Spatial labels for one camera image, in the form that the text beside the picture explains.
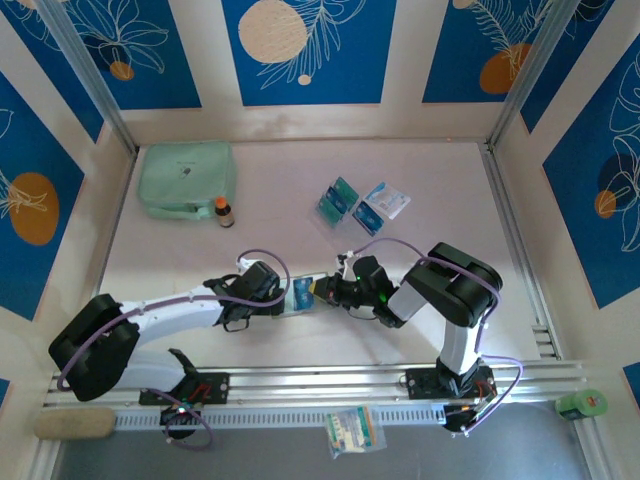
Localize blue credit card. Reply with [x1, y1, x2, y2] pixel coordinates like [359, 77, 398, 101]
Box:
[293, 276, 315, 311]
[325, 184, 354, 206]
[351, 201, 384, 237]

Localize blue tissue packets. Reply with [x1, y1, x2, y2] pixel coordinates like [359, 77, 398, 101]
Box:
[313, 175, 385, 242]

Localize brown bottle with orange cap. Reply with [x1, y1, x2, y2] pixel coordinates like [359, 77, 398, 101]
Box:
[214, 196, 237, 230]

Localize white and blue gauze packet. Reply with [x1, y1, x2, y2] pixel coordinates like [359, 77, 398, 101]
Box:
[361, 180, 413, 220]

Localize clear plastic bag of supplies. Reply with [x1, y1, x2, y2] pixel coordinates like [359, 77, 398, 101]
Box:
[323, 405, 389, 460]

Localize mint green zip pouch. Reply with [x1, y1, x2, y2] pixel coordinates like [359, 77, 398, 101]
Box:
[137, 140, 239, 222]

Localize beige foam pad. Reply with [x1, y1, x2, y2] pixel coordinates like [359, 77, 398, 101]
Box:
[33, 407, 118, 441]

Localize green tape roll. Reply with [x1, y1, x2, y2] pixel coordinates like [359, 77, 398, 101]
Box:
[554, 388, 609, 422]

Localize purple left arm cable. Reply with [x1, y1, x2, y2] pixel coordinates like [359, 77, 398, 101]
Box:
[56, 248, 292, 451]

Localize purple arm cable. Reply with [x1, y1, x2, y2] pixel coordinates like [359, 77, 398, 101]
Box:
[352, 237, 525, 440]
[56, 248, 292, 451]

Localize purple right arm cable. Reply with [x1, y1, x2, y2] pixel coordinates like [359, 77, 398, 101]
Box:
[352, 237, 525, 440]

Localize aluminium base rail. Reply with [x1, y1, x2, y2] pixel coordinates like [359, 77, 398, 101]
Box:
[43, 360, 590, 409]

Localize white slotted cable duct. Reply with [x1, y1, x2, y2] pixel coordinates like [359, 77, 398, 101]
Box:
[114, 403, 447, 430]

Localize aluminium table side rail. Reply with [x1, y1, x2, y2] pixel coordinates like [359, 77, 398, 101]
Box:
[479, 144, 566, 362]

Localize aluminium frame post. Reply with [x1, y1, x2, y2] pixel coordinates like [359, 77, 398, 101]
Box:
[35, 0, 140, 156]
[484, 0, 586, 154]

